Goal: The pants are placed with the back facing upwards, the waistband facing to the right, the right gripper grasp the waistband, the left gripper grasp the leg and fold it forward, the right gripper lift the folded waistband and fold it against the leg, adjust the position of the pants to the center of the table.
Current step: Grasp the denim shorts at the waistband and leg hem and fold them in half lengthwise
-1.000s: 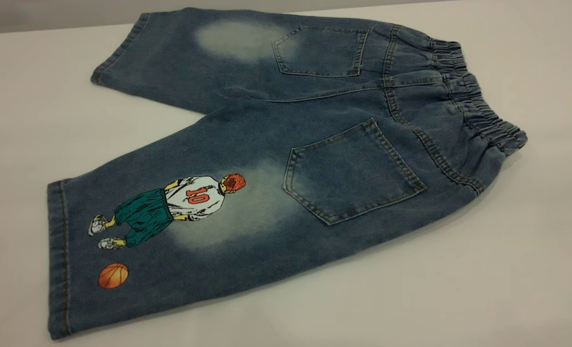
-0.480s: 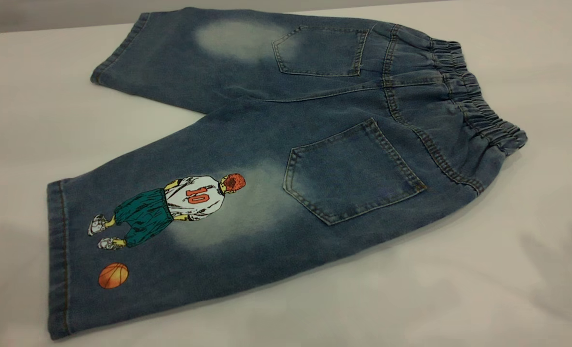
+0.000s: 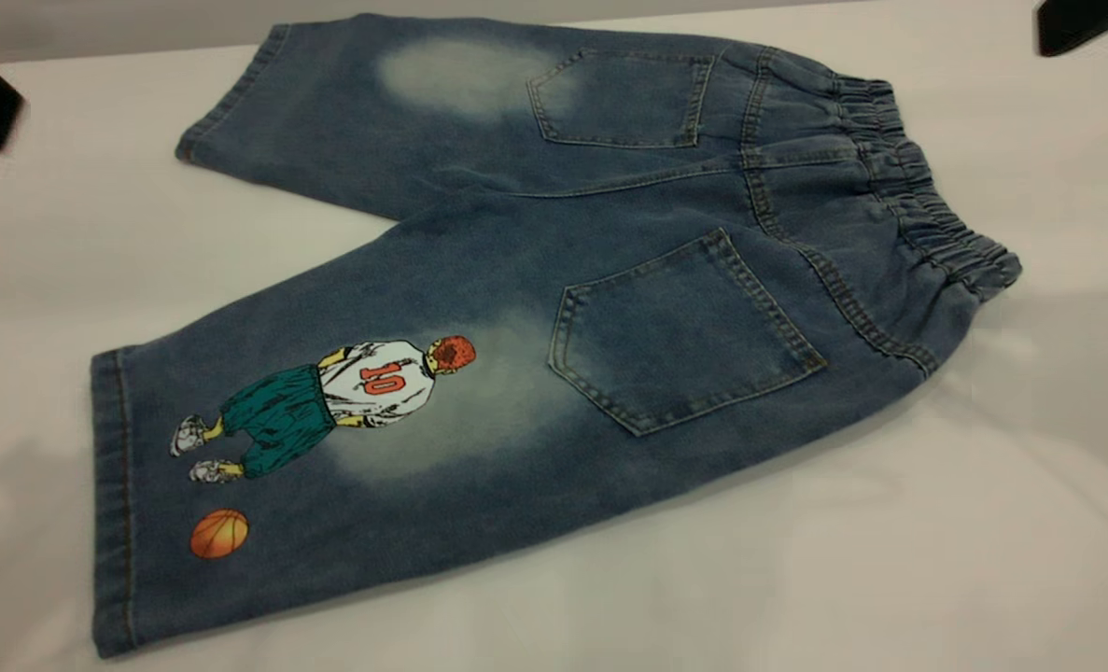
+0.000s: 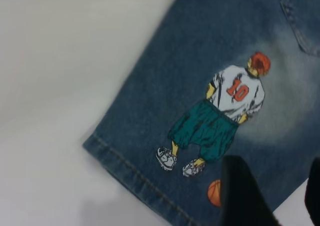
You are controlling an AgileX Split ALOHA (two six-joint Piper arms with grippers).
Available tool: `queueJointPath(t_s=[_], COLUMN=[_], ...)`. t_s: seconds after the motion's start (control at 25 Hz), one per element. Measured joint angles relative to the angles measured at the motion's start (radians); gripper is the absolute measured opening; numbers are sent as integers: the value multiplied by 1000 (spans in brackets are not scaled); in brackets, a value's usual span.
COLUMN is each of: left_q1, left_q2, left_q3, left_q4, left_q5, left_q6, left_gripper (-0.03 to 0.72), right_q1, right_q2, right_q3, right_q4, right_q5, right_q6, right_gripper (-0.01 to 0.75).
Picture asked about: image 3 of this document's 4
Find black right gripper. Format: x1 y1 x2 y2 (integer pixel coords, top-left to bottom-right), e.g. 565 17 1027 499
1035 0 1108 59

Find blue denim shorts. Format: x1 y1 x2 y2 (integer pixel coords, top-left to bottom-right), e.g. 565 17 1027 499
90 11 1023 660

